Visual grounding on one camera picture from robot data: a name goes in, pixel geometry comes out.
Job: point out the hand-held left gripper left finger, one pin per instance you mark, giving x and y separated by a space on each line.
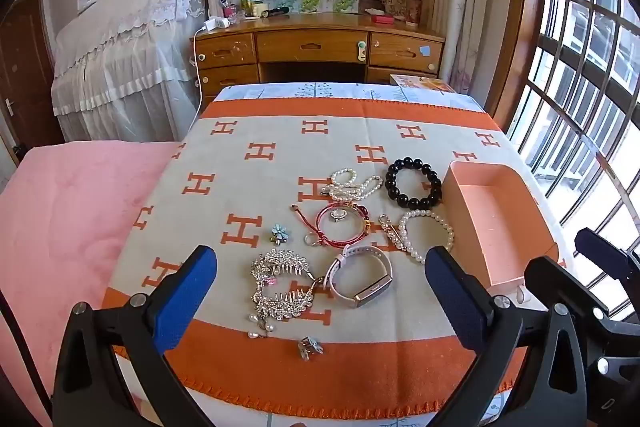
185 302

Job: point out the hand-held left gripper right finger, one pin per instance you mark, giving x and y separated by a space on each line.
452 302

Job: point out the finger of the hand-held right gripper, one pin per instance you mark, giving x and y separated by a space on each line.
607 254
555 279

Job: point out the pearl drop earrings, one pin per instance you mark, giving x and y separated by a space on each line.
262 324

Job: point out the white fitness band watch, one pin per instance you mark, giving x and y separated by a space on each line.
370 294

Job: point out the pink box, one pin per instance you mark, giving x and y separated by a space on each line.
490 227

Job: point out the crystal hair comb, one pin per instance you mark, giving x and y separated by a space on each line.
280 264
285 304

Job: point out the blue flower brooch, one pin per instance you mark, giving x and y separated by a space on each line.
279 232

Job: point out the pink bed cover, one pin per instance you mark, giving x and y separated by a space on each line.
75 207

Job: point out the orange patterned blanket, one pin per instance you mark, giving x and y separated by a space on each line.
280 122

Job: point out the orange magazine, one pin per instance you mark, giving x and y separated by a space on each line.
425 83

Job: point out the window security grille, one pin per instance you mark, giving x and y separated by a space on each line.
580 7

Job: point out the lace covered piano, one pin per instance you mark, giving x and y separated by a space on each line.
125 57

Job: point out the teal drawer lock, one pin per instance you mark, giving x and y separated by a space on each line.
360 51

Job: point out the white charger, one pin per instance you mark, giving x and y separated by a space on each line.
216 24

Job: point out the wooden desk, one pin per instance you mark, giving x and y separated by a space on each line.
300 44

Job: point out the pale floral curtain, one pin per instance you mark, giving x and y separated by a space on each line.
470 7

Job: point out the small red box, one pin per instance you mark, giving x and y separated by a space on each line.
383 19

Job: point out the brown wooden door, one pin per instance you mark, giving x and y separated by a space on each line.
25 57

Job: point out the pink pen holder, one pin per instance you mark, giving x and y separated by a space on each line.
230 9

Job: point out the black flashlight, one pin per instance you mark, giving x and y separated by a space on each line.
277 12

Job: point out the green leaf picture strip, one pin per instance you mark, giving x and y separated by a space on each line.
310 4

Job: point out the wooden window frame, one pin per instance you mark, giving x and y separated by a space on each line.
520 32

